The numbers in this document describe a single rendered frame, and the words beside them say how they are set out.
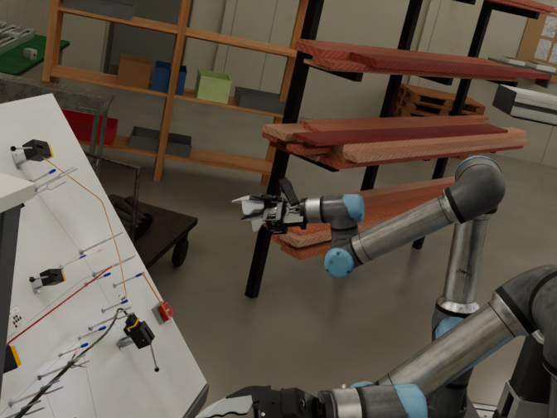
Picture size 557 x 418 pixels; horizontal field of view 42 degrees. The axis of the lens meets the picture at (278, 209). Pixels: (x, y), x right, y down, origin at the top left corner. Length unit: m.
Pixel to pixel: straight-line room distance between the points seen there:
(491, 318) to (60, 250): 1.17
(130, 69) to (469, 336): 5.81
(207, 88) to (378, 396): 5.85
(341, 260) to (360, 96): 9.85
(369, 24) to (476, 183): 9.76
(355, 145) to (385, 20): 7.22
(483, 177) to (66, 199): 1.13
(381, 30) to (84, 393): 10.05
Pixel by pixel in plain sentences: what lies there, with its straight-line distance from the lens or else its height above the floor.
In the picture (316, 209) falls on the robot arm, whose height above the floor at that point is 1.57.
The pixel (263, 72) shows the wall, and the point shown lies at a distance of 11.39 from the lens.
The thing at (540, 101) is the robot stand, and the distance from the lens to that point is 1.48.
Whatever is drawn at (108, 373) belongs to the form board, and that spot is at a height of 1.07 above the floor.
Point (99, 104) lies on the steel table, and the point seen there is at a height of 0.89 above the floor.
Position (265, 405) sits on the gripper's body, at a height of 1.53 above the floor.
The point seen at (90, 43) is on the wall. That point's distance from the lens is 11.47.
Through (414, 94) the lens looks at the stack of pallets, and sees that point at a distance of 10.85.
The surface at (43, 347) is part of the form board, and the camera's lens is 1.86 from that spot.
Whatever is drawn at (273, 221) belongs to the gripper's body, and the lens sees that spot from 2.02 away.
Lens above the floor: 2.16
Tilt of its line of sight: 18 degrees down
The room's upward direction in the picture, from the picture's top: 13 degrees clockwise
